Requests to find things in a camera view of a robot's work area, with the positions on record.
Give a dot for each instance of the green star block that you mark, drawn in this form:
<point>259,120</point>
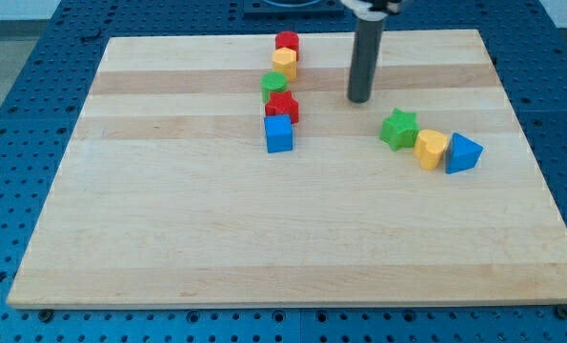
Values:
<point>399,130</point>

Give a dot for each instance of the robot arm end white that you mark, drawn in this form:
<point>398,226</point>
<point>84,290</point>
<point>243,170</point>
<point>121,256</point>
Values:
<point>375,10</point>

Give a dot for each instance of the red star block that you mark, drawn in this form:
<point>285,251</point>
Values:
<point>283,103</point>

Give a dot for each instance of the blue triangle block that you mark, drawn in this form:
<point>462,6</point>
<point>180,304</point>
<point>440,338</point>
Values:
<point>462,154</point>

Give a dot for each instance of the blue cube block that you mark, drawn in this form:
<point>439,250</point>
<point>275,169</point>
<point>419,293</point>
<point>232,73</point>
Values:
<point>279,133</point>

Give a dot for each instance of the green cylinder block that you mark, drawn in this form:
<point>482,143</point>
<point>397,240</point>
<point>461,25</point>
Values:
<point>272,81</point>

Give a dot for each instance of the yellow hexagon block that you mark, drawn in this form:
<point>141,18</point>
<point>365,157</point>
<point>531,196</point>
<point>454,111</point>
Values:
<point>284,60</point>

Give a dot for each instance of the wooden board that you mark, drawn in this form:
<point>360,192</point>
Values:
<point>166,197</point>

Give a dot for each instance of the red cylinder block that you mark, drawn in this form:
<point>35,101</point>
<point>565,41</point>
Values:
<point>288,39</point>

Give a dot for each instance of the yellow heart block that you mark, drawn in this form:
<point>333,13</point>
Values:
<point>429,148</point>

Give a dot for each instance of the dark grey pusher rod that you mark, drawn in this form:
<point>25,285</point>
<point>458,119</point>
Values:
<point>366,48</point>

